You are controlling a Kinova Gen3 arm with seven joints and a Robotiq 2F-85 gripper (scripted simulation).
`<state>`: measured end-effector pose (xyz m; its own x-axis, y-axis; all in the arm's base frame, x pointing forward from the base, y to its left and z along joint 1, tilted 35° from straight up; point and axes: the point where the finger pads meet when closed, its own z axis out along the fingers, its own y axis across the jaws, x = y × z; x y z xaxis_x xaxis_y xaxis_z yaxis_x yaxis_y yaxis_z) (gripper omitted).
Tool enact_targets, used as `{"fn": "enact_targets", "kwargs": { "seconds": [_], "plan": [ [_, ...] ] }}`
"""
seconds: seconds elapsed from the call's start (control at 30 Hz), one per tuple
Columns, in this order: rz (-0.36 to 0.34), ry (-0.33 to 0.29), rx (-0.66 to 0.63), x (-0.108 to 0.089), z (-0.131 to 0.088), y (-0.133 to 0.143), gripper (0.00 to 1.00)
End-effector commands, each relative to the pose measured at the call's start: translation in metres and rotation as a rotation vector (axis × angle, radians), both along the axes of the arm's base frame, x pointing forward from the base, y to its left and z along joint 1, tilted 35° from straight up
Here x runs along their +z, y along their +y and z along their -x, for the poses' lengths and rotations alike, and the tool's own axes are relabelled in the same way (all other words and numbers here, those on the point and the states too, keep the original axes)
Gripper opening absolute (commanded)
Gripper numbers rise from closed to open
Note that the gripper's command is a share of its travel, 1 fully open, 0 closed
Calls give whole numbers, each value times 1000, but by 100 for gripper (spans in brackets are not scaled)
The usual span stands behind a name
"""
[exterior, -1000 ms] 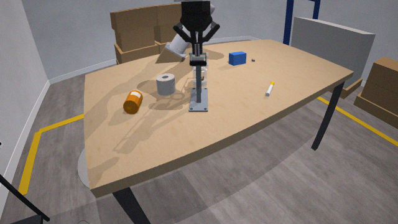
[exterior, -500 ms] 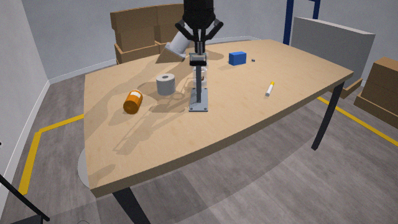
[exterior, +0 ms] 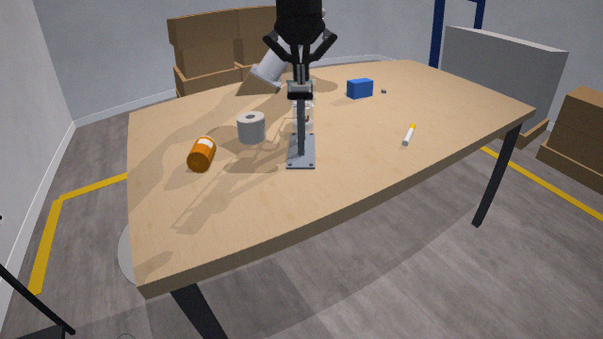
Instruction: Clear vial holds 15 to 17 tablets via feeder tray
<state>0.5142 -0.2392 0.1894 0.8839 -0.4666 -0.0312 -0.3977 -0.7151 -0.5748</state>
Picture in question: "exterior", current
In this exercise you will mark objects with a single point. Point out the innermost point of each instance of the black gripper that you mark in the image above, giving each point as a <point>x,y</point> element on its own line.
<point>299,22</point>

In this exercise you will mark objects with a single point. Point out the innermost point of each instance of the clear glass vial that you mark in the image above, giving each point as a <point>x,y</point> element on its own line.
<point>309,119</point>

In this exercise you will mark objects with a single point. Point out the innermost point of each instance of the orange pill bottle with white label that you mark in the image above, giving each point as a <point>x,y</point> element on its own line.
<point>201,154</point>

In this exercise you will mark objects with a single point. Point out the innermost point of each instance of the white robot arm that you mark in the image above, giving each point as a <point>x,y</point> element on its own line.
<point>272,67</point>

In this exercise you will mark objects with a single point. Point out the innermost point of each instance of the blue rectangular block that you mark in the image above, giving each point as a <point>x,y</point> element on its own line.
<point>359,88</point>

